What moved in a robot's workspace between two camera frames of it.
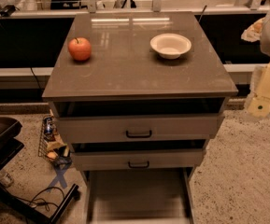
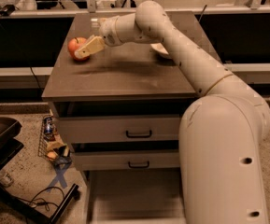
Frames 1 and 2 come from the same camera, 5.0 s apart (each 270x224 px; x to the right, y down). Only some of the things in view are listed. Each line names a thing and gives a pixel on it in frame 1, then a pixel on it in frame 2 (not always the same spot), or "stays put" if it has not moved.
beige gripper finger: [267, 89] to [95, 43]
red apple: [79, 49] stays put
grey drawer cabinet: [137, 96] stays put
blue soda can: [49, 129] stays put
